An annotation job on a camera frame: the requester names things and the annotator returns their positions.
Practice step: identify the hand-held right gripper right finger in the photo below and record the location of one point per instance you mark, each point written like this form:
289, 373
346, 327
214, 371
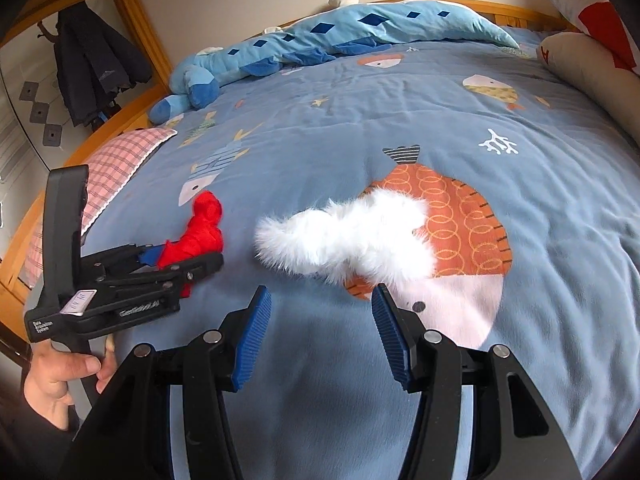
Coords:
392, 342

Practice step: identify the pink plaid pillow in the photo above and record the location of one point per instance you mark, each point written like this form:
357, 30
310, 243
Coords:
120, 160

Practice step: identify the dark hanging coat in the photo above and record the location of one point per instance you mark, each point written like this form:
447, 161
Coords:
90, 70

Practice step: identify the red knitted cloth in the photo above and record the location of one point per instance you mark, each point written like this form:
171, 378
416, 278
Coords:
202, 225

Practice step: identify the person's left forearm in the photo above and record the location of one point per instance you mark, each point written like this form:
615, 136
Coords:
30, 445

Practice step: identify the blue plush crocodile toy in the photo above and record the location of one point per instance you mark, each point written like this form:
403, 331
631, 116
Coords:
350, 25

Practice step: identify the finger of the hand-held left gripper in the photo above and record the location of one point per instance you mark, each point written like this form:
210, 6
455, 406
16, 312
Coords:
150, 256
200, 266

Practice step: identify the wooden bunk bed frame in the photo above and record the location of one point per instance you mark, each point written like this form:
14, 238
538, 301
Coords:
135, 15

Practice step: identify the person's left hand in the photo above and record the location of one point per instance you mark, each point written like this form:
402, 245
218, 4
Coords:
50, 380

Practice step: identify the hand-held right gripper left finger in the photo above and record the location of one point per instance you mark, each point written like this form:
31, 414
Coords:
250, 345

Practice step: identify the blue fish print blanket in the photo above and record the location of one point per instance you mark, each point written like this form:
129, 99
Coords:
350, 125

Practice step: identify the white fluffy fur piece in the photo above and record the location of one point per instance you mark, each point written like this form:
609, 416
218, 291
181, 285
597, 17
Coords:
350, 240

